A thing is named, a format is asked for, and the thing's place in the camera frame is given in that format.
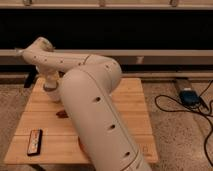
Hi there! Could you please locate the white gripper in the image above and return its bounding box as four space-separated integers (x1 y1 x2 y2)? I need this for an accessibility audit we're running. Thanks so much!
36 66 59 90

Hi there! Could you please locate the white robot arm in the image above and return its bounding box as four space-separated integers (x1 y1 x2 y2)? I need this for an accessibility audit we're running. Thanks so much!
19 37 152 171

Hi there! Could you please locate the small brown object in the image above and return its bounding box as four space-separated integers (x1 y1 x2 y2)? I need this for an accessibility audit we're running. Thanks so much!
56 110 68 118

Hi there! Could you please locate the wooden board table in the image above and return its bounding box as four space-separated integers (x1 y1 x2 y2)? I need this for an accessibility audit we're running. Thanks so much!
4 78 158 164

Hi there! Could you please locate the black rectangular box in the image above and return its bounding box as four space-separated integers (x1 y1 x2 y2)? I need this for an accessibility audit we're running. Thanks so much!
27 129 43 156

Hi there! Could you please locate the blue power adapter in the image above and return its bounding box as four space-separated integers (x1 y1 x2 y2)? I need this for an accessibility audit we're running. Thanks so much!
179 89 199 106

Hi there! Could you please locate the black cable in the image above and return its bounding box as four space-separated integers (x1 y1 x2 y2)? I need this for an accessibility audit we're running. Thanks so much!
154 79 213 168

